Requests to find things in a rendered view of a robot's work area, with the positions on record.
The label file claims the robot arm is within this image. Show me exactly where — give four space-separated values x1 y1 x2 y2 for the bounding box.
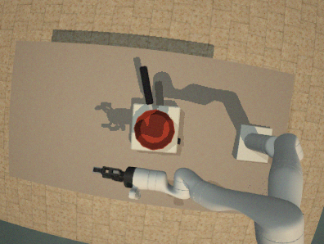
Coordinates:
128 133 304 244

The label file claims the red frying pan with black handle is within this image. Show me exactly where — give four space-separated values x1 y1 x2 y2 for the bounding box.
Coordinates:
134 66 175 150

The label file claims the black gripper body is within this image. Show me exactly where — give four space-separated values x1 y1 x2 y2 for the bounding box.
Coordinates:
111 166 137 188

